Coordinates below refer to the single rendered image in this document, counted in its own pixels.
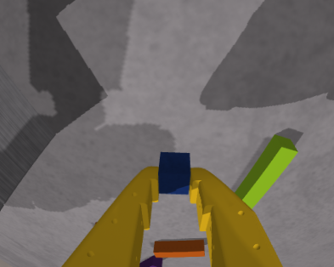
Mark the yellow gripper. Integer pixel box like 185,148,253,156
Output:
61,167,283,267

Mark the purple rod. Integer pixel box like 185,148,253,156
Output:
139,255,162,267

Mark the small blue cube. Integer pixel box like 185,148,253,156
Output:
158,152,190,195

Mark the lime green rod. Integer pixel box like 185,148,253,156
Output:
235,134,298,209

